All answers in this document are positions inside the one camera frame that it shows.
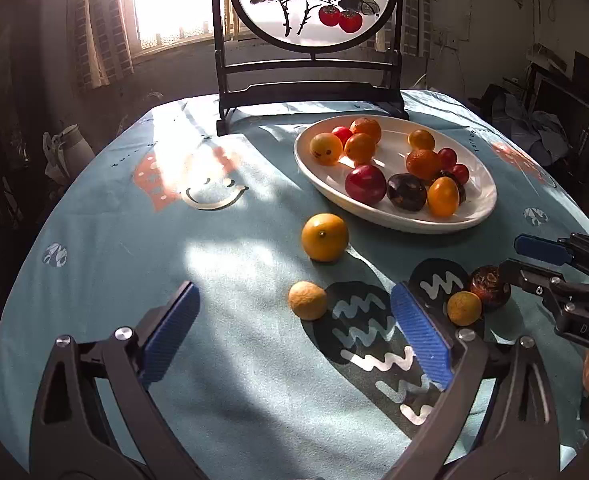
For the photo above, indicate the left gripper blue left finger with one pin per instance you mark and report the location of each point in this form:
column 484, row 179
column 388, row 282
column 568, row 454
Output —
column 163, row 330

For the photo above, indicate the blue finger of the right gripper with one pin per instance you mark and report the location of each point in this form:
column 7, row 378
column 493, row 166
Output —
column 530, row 278
column 538, row 248

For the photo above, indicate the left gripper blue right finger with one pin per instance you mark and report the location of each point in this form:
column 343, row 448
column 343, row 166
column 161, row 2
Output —
column 431, row 349

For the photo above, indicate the orange round citrus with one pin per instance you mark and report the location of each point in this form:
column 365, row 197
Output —
column 443, row 197

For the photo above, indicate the pale yellow lemon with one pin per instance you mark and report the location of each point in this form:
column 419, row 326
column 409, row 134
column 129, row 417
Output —
column 307, row 300

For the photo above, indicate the red cherry tomato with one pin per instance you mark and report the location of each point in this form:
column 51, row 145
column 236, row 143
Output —
column 461, row 173
column 447, row 158

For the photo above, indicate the small orange citrus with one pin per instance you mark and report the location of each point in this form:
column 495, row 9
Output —
column 325, row 237

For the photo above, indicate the large orange tangerine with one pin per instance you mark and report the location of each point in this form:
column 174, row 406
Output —
column 423, row 164

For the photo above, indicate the dark red plum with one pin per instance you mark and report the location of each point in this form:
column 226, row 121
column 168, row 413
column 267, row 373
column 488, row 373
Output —
column 366, row 184

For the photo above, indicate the small yellow kumquat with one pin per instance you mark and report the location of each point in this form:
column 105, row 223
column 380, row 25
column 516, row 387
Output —
column 360, row 148

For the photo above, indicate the yellow orange fruit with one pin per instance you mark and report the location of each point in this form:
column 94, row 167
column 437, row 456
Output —
column 326, row 148

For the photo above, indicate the small red tomato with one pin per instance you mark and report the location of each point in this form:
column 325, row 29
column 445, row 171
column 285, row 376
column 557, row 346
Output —
column 343, row 134

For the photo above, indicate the dark brown passion fruit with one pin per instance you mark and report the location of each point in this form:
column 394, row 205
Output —
column 460, row 186

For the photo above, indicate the pile of dark clothes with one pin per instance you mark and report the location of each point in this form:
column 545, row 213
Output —
column 540, row 134

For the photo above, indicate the light blue printed tablecloth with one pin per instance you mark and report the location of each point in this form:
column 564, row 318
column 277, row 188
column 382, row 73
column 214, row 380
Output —
column 254, row 392

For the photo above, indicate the white ceramic jug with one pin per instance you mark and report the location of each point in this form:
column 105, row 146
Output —
column 67, row 154

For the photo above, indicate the right checked curtain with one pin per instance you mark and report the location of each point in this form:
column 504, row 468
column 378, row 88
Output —
column 416, row 28

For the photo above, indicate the checked curtain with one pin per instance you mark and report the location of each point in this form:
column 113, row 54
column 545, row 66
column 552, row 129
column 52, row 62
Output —
column 416, row 28
column 101, row 52

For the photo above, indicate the left checked curtain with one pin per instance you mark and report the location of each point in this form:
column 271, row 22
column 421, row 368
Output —
column 101, row 52

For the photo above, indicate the black framed round painted screen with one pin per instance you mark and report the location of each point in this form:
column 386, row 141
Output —
column 340, row 50

